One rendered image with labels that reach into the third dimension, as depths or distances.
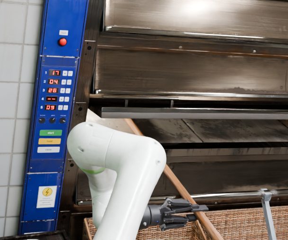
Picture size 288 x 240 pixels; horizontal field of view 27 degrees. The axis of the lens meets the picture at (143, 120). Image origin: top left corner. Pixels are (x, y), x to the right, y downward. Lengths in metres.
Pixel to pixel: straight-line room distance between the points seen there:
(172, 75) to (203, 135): 0.48
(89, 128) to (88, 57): 0.72
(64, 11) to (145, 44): 0.38
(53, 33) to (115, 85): 0.35
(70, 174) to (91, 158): 0.91
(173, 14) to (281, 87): 0.67
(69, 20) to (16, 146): 0.56
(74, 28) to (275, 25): 0.90
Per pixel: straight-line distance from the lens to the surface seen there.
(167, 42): 2.44
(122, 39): 2.36
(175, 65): 2.51
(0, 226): 2.63
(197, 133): 2.88
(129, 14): 2.33
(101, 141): 1.64
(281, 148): 2.98
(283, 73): 2.79
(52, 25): 2.23
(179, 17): 2.42
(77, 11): 2.24
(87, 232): 2.63
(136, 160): 1.60
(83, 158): 1.67
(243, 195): 2.47
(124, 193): 1.55
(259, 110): 2.61
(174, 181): 2.36
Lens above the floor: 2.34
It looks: 24 degrees down
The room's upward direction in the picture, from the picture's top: 11 degrees clockwise
